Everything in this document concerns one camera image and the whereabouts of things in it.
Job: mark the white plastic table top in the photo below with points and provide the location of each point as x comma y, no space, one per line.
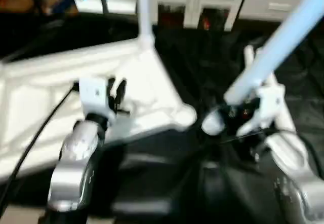
131,87

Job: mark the white plastic table leg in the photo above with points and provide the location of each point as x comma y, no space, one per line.
146,8
273,51
253,57

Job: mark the blue box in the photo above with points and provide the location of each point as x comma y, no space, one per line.
63,5

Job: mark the black mat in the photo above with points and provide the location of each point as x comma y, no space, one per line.
177,183

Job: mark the white drawer unit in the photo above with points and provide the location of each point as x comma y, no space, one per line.
273,6

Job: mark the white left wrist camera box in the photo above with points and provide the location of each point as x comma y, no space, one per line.
96,95

